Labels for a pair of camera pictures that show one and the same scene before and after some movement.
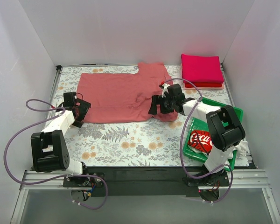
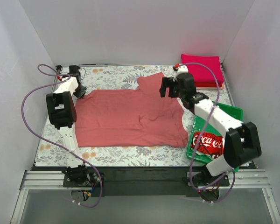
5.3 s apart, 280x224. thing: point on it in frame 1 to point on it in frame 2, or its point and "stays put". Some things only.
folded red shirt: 202,85 stays put
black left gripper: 83,110 to 79,91
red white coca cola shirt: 201,140 stays put
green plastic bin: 194,124 stays put
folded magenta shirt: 199,69 stays put
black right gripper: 159,104 to 171,86
